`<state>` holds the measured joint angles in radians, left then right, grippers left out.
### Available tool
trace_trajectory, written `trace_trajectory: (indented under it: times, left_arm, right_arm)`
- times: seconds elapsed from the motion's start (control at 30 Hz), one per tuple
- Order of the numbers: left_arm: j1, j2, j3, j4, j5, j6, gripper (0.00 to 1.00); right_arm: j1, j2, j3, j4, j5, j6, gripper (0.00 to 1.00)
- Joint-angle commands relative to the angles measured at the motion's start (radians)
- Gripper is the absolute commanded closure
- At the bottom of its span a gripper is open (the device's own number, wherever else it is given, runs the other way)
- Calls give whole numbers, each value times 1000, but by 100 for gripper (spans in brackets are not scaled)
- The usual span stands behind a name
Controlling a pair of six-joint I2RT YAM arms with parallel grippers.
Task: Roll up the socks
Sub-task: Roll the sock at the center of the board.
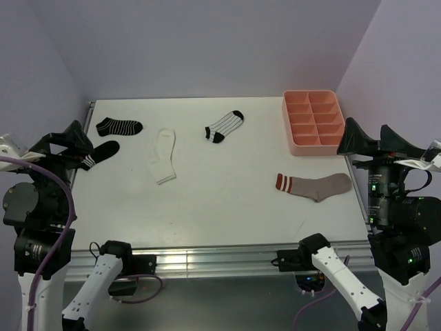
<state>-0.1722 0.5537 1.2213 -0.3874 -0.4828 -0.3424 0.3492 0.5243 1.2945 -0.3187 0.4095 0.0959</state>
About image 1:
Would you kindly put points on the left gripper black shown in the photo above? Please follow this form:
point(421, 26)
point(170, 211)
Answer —
point(74, 137)

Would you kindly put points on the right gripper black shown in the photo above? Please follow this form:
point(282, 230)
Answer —
point(353, 137)

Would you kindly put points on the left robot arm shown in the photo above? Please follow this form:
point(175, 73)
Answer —
point(42, 212)

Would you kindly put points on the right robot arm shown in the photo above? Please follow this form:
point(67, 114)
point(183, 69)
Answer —
point(406, 224)

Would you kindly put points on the black sock white cuff stripes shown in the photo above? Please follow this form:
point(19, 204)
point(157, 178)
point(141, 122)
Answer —
point(100, 154)

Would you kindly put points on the black sock thin white stripes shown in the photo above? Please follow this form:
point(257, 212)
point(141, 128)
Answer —
point(110, 126)

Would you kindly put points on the pink divided organizer tray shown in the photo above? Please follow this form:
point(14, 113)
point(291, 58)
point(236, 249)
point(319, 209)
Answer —
point(313, 121)

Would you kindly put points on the taupe sock red cuff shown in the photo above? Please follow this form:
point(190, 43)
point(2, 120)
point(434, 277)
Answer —
point(315, 189)

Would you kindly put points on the white sock black toe heel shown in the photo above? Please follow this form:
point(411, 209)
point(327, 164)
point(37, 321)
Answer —
point(217, 132)

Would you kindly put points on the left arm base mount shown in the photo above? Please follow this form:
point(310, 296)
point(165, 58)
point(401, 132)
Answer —
point(139, 264)

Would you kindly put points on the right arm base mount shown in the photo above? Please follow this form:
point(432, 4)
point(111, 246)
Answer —
point(289, 261)

